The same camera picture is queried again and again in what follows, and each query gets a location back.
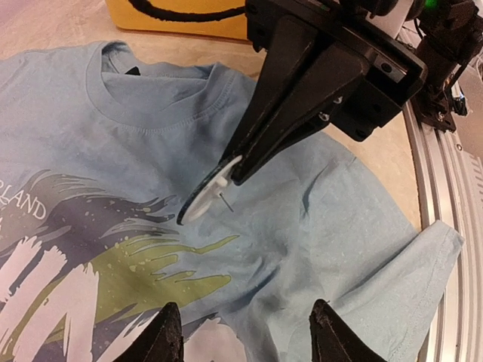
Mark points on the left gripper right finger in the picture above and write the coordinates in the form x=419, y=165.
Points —
x=332, y=339

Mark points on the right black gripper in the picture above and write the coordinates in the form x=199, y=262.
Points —
x=325, y=64

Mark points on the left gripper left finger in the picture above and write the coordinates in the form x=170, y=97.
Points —
x=161, y=340

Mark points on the blue brooch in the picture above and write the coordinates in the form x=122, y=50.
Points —
x=208, y=191

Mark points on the light blue printed t-shirt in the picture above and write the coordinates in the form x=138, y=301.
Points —
x=114, y=202

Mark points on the yellow plastic basket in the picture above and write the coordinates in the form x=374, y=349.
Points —
x=217, y=18

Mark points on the front aluminium rail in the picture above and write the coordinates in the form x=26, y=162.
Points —
x=449, y=182

